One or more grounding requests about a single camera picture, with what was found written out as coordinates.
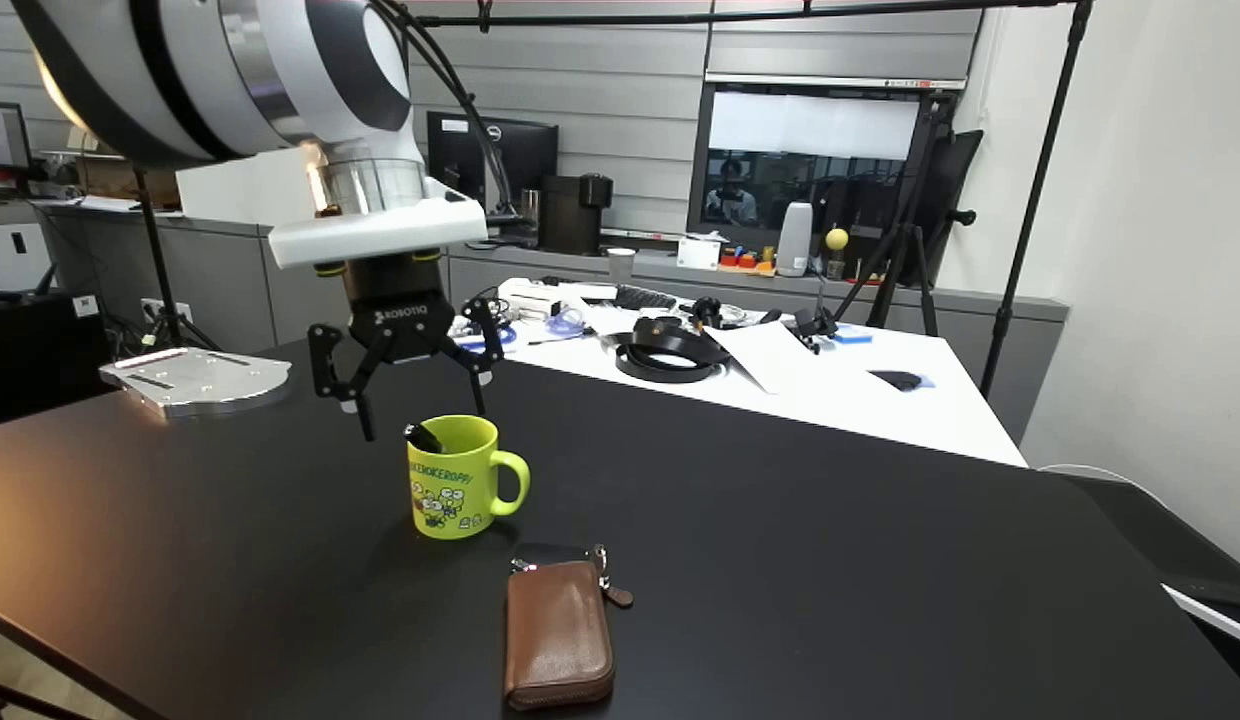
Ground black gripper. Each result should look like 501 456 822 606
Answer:
305 253 506 444

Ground white plastic device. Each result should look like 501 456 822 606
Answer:
495 272 621 326

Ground yellow-green cartoon mug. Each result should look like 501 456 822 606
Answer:
401 411 536 546

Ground grey partition counter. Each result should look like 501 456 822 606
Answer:
35 196 1071 444

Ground white paper stack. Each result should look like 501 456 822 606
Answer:
96 344 296 411

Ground black computer monitor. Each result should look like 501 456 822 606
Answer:
422 110 562 244

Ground thin black light stand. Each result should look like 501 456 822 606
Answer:
132 161 205 353

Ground small white box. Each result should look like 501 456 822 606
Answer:
670 231 727 275

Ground brown leather key pouch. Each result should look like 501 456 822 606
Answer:
501 557 621 716

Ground red orange small parts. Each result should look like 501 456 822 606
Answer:
718 244 778 279

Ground black storage cabinet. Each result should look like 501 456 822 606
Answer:
0 284 115 434

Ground tall white speaker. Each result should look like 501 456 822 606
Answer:
777 196 821 279

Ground dark framed window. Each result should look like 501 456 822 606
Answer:
692 79 965 253

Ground white table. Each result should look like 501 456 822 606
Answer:
432 275 1031 471

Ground black computer mouse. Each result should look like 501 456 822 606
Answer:
869 365 932 397

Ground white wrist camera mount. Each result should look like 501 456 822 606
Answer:
176 140 493 272

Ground pale purple coiled cable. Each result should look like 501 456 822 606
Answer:
545 308 594 344

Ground black coiled cable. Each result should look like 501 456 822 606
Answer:
606 312 727 390

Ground black camera tripod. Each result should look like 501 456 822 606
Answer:
830 90 986 335

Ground black pipe frame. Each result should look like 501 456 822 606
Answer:
390 0 1097 402

